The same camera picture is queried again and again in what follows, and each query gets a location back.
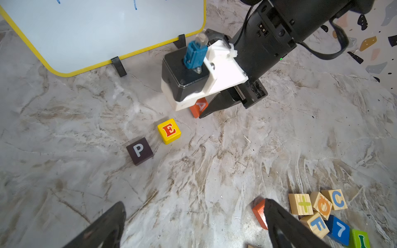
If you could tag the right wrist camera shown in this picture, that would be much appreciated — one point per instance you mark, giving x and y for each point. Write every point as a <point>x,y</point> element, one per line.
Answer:
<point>206,66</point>

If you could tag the wooden plus block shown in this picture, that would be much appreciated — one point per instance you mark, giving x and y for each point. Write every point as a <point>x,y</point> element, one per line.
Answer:
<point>300,204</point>

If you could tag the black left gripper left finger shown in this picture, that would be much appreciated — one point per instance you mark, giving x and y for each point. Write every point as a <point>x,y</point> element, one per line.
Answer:
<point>105,232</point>

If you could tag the wooden C block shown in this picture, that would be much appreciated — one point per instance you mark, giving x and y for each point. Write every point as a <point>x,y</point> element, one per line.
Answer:
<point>336,197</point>

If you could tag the wooden F block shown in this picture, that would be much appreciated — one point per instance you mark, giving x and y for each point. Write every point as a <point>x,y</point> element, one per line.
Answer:
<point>316,224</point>

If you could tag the yellow E block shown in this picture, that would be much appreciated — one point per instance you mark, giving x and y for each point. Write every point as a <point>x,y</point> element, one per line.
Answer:
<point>169,131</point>

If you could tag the wooden Q block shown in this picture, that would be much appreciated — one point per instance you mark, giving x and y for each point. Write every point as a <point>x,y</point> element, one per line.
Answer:
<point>321,204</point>

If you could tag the red R block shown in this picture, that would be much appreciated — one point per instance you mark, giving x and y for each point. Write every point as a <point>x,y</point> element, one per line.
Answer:
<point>258,211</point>

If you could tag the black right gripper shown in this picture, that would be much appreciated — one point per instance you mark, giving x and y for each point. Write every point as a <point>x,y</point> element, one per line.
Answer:
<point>248,93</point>

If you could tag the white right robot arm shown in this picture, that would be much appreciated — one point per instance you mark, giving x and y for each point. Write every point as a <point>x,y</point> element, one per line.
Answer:
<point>271,30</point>

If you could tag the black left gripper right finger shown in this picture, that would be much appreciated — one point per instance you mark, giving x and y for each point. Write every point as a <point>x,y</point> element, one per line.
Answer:
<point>286,231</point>

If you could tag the green I block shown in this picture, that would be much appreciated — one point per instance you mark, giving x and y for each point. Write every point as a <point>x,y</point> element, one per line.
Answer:
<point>358,239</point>

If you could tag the yellow framed whiteboard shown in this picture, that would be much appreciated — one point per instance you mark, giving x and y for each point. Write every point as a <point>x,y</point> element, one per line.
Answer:
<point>73,37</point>

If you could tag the black P block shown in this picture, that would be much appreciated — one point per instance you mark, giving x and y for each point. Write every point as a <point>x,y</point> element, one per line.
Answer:
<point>140,151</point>

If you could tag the orange A block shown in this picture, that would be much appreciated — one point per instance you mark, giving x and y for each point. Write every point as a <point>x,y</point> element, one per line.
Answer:
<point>198,108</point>

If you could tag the blue 7 block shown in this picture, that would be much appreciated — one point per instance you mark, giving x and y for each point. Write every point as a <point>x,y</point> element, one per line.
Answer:
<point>338,230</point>

